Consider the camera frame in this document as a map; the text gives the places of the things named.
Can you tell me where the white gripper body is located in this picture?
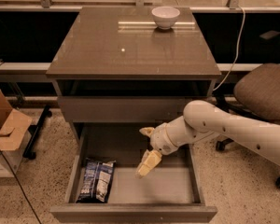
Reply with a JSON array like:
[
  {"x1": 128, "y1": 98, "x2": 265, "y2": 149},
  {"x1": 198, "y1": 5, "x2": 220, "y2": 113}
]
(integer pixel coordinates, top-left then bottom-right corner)
[{"x1": 150, "y1": 123, "x2": 178, "y2": 155}]

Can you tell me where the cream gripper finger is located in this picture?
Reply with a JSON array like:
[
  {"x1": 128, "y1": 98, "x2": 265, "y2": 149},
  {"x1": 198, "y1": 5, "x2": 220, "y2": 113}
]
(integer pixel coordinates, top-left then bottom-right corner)
[
  {"x1": 135, "y1": 149, "x2": 162, "y2": 178},
  {"x1": 139, "y1": 127, "x2": 155, "y2": 137}
]

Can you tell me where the blue chip bag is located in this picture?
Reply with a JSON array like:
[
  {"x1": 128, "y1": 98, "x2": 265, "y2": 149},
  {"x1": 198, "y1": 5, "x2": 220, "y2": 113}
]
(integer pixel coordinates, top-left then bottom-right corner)
[{"x1": 77, "y1": 158, "x2": 115, "y2": 203}]

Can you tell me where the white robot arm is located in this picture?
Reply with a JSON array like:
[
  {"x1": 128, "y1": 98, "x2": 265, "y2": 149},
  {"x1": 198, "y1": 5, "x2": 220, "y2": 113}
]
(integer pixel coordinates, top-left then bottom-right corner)
[{"x1": 135, "y1": 100, "x2": 280, "y2": 178}]

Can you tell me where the open grey middle drawer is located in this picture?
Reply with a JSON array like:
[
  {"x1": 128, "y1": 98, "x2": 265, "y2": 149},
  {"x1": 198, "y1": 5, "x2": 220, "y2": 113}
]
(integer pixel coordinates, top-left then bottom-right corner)
[{"x1": 50, "y1": 123, "x2": 217, "y2": 223}]

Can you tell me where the grey drawer cabinet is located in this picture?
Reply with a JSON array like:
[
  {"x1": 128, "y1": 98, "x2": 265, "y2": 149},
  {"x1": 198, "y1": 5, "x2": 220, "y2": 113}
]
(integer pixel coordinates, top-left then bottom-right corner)
[{"x1": 46, "y1": 6, "x2": 222, "y2": 147}]

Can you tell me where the closed grey upper drawer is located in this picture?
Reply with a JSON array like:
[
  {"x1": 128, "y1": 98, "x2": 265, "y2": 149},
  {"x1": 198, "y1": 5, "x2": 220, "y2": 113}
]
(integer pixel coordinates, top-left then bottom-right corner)
[{"x1": 57, "y1": 96, "x2": 213, "y2": 123}]

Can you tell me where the brown office chair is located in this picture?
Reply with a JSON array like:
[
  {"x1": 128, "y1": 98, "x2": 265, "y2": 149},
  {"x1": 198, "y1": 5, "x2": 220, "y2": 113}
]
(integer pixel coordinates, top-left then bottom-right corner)
[{"x1": 214, "y1": 63, "x2": 280, "y2": 190}]

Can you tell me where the black metal floor stand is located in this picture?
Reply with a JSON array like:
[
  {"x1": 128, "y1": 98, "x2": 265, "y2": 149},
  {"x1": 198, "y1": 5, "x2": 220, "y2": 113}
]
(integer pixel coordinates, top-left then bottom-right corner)
[{"x1": 22, "y1": 105, "x2": 52, "y2": 160}]

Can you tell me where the white ceramic bowl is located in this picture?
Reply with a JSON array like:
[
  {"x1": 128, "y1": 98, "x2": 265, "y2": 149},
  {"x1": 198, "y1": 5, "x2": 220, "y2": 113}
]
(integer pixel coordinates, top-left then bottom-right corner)
[{"x1": 151, "y1": 7, "x2": 180, "y2": 30}]

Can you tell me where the cardboard box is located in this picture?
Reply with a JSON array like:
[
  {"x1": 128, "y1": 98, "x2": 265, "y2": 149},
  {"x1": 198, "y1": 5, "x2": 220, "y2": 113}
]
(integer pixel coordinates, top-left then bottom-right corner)
[{"x1": 0, "y1": 91, "x2": 32, "y2": 177}]

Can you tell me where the white cable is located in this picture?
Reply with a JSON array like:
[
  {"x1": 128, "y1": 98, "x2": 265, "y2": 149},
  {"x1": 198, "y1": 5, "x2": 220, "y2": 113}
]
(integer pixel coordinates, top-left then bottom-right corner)
[{"x1": 212, "y1": 6, "x2": 246, "y2": 92}]

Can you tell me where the black cable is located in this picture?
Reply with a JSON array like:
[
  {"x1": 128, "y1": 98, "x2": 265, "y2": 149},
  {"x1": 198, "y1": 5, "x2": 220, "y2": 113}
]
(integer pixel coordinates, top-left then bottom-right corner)
[{"x1": 0, "y1": 130, "x2": 43, "y2": 224}]

